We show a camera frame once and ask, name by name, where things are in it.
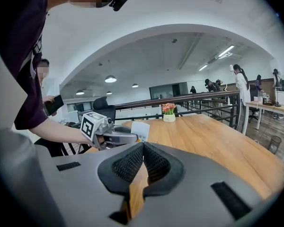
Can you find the person's left hand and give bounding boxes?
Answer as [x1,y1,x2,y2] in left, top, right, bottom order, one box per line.
[96,135,107,149]

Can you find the wire waste basket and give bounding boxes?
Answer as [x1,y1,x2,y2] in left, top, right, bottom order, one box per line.
[267,135,283,155]

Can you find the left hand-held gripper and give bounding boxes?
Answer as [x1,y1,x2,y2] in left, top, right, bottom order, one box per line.
[80,111,143,151]

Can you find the person's dark purple shirt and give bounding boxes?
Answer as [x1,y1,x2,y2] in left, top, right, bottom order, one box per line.
[0,0,50,131]

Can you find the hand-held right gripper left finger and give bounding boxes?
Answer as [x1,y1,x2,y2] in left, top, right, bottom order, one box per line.
[97,142,145,195]

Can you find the person's left forearm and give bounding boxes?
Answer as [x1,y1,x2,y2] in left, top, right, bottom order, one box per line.
[29,117,96,147]

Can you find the black office chair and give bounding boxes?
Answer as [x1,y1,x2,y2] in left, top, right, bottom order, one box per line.
[92,96,117,123]
[248,84,261,124]

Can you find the flowers in white pot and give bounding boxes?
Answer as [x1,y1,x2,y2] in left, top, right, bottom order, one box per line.
[161,103,177,123]

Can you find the wooden desk with white legs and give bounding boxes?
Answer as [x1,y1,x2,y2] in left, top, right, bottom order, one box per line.
[241,100,284,163]

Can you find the black phone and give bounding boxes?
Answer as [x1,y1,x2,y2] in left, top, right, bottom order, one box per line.
[43,95,65,117]

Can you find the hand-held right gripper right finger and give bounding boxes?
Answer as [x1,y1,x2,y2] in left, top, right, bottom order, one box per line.
[143,142,186,197]

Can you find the dark metal railing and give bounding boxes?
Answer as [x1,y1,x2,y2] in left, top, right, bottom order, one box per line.
[113,90,241,130]

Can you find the black head-worn camera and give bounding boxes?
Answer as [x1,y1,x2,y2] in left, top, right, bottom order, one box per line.
[108,0,130,12]

